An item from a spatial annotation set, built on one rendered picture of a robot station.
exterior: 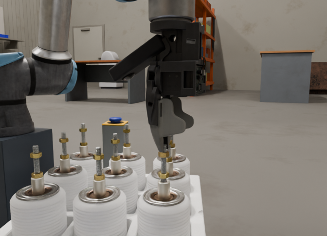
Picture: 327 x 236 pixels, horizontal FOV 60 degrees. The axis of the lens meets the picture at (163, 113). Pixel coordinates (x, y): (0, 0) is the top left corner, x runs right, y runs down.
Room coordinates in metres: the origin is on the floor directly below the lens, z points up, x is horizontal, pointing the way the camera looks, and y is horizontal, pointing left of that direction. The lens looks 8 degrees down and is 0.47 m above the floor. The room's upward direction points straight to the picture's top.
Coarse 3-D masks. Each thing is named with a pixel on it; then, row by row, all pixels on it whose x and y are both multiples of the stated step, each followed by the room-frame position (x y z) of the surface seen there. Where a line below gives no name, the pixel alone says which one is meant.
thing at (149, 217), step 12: (144, 204) 0.46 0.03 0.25; (180, 204) 0.46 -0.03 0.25; (144, 216) 0.45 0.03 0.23; (156, 216) 0.44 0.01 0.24; (168, 216) 0.44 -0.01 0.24; (180, 216) 0.45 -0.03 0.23; (144, 228) 0.45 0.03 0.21; (156, 228) 0.44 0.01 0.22; (168, 228) 0.44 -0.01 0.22; (180, 228) 0.45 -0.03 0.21
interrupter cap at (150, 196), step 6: (150, 192) 0.50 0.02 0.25; (156, 192) 0.50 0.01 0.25; (174, 192) 0.50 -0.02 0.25; (180, 192) 0.50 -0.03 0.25; (144, 198) 0.47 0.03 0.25; (150, 198) 0.47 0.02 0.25; (156, 198) 0.48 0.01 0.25; (174, 198) 0.48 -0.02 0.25; (180, 198) 0.47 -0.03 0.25; (150, 204) 0.45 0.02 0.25; (156, 204) 0.45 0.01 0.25; (162, 204) 0.45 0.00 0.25; (168, 204) 0.45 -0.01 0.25; (174, 204) 0.45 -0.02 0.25
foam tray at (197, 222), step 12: (192, 180) 0.75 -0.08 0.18; (144, 192) 0.67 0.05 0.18; (192, 192) 0.67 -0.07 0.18; (192, 204) 0.60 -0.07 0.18; (72, 216) 0.55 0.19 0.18; (132, 216) 0.55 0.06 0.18; (192, 216) 0.55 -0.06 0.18; (0, 228) 0.50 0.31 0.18; (72, 228) 0.50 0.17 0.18; (132, 228) 0.50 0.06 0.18; (192, 228) 0.50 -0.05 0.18; (204, 228) 0.51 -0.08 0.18
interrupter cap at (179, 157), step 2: (176, 154) 0.75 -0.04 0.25; (178, 154) 0.75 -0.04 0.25; (180, 154) 0.74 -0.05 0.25; (158, 156) 0.73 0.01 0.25; (176, 156) 0.73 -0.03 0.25; (178, 156) 0.73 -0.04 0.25; (180, 156) 0.73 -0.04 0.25; (182, 156) 0.73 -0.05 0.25; (184, 156) 0.73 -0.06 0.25; (158, 158) 0.71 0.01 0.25; (160, 158) 0.71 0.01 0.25; (176, 158) 0.72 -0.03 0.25; (178, 158) 0.72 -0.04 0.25; (180, 158) 0.71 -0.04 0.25; (182, 158) 0.71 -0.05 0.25; (184, 158) 0.71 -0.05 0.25; (158, 160) 0.70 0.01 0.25; (160, 160) 0.70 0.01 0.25; (172, 160) 0.69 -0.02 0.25; (174, 160) 0.69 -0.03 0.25; (176, 160) 0.69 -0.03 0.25; (178, 160) 0.70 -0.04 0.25; (180, 160) 0.69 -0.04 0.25; (182, 160) 0.69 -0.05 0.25; (184, 160) 0.70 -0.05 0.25; (174, 162) 0.68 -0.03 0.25; (176, 162) 0.68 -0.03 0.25; (178, 162) 0.69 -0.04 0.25
